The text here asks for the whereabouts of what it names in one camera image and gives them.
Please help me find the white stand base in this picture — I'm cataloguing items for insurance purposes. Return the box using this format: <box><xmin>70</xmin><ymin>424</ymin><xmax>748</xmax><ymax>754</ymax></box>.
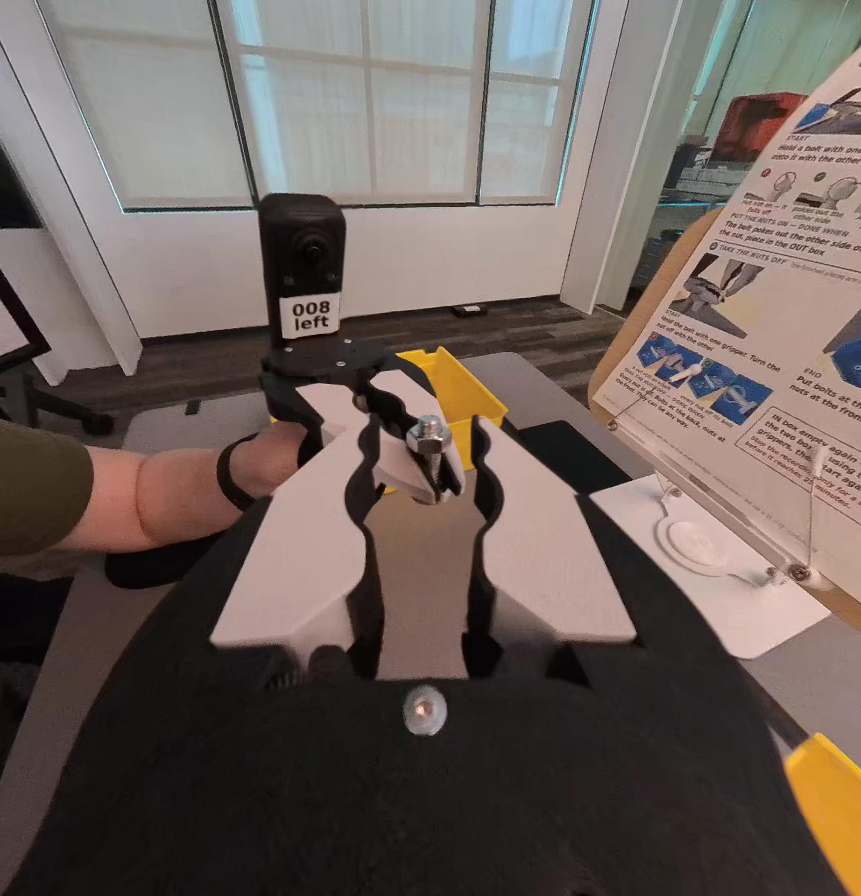
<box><xmin>588</xmin><ymin>472</ymin><xmax>834</xmax><ymax>660</ymax></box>

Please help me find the black framed marker sign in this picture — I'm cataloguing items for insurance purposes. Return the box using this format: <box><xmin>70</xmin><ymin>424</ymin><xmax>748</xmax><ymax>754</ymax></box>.
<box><xmin>0</xmin><ymin>241</ymin><xmax>52</xmax><ymax>385</ymax></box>

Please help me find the wooden display board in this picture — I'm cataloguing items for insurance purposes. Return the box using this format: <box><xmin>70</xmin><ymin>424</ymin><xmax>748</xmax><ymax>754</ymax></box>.
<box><xmin>588</xmin><ymin>203</ymin><xmax>861</xmax><ymax>639</ymax></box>

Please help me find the printed instruction sheet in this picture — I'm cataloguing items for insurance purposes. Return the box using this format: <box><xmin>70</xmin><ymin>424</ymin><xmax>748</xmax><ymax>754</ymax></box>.
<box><xmin>592</xmin><ymin>31</ymin><xmax>861</xmax><ymax>540</ymax></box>

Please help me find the black wrist strap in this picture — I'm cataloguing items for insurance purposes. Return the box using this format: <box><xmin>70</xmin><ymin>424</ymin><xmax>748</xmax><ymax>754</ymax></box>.
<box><xmin>215</xmin><ymin>433</ymin><xmax>263</xmax><ymax>512</ymax></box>

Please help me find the person's left hand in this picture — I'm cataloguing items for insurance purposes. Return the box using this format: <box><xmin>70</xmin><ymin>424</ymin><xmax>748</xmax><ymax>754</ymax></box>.
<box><xmin>245</xmin><ymin>422</ymin><xmax>309</xmax><ymax>499</ymax></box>

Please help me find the person's left forearm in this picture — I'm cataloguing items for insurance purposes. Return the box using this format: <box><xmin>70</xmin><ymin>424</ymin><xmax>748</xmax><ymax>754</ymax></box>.
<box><xmin>52</xmin><ymin>437</ymin><xmax>253</xmax><ymax>554</ymax></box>

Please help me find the yellow plastic bin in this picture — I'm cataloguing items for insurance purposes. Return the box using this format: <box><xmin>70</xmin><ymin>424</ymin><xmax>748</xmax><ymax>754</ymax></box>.
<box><xmin>385</xmin><ymin>346</ymin><xmax>510</xmax><ymax>494</ymax></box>
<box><xmin>784</xmin><ymin>731</ymin><xmax>861</xmax><ymax>896</ymax></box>

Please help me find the white framed window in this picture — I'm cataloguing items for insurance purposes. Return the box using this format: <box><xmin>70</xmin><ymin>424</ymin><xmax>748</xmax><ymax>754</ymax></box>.
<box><xmin>38</xmin><ymin>0</ymin><xmax>601</xmax><ymax>212</ymax></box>

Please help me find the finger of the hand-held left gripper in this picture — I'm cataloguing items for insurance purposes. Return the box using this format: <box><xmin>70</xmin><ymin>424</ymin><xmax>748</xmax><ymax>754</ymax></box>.
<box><xmin>297</xmin><ymin>384</ymin><xmax>442</xmax><ymax>506</ymax></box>
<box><xmin>367</xmin><ymin>370</ymin><xmax>468</xmax><ymax>494</ymax></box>

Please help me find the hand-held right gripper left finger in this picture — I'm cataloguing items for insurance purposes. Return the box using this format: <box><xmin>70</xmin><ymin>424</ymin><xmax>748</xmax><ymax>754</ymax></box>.
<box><xmin>210</xmin><ymin>413</ymin><xmax>386</xmax><ymax>680</ymax></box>

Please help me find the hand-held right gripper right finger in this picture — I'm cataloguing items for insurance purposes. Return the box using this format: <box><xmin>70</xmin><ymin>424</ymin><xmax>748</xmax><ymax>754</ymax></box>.
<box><xmin>462</xmin><ymin>414</ymin><xmax>639</xmax><ymax>679</ymax></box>

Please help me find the steel hex bolt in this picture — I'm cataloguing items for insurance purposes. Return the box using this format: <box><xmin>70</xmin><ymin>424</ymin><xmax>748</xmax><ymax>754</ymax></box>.
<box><xmin>418</xmin><ymin>413</ymin><xmax>464</xmax><ymax>504</ymax></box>

